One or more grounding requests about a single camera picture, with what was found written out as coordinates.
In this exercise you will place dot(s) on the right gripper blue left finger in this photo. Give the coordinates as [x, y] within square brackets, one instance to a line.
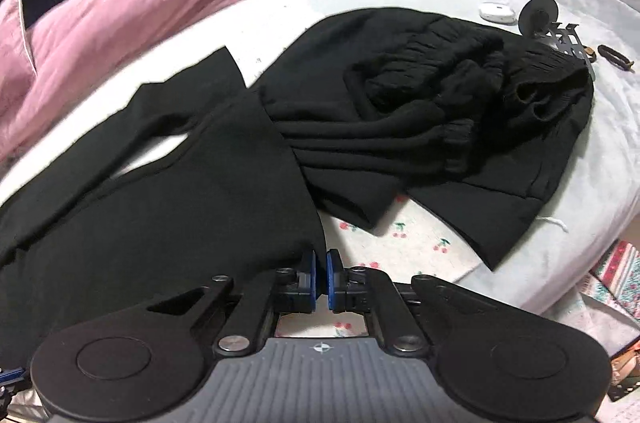
[262, 301]

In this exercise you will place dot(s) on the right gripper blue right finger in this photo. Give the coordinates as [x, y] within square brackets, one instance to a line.
[370, 293]

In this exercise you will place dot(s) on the white round device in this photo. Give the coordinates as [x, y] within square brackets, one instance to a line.
[497, 13]

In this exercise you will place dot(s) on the pink pillow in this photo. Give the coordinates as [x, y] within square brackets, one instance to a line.
[16, 57]

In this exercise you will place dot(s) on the cherry print bed sheet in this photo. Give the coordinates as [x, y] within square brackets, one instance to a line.
[408, 241]

